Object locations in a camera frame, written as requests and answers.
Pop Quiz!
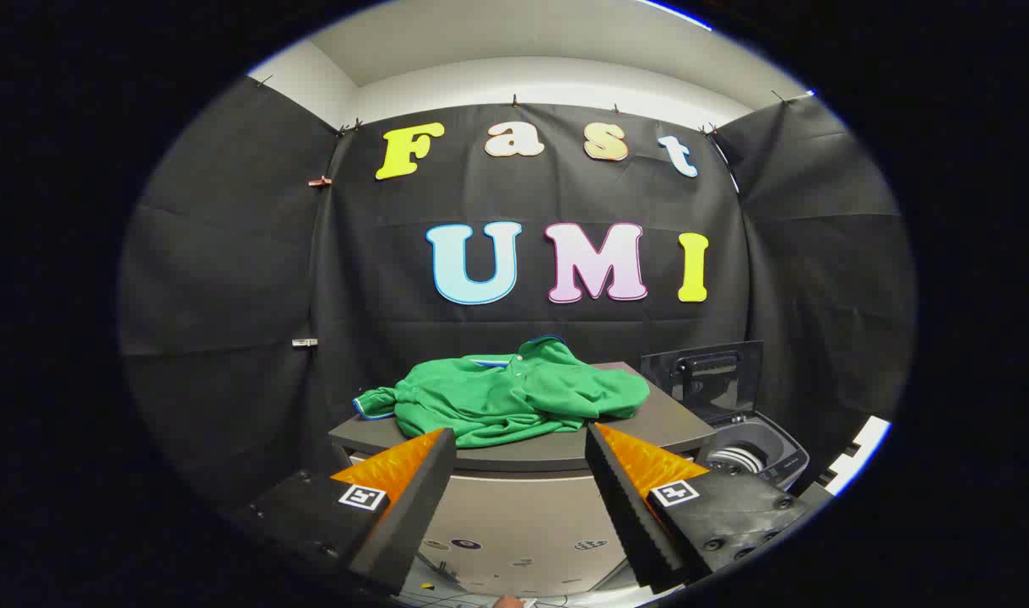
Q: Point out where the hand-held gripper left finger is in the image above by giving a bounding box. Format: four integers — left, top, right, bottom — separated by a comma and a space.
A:
227, 426, 458, 596

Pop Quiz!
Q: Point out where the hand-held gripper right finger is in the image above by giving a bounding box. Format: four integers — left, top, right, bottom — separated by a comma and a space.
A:
585, 422, 819, 592

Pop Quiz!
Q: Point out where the green polo shirt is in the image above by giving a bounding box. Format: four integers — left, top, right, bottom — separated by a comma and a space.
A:
352, 335, 652, 448

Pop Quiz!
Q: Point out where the grey washing machine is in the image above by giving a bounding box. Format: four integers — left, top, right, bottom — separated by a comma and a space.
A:
701, 410, 812, 492

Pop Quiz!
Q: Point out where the white patterned sheet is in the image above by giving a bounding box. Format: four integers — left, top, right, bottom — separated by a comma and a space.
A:
822, 415, 892, 496

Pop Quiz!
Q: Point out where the black backdrop cloth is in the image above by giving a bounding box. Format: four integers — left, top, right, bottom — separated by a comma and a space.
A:
117, 76, 918, 516

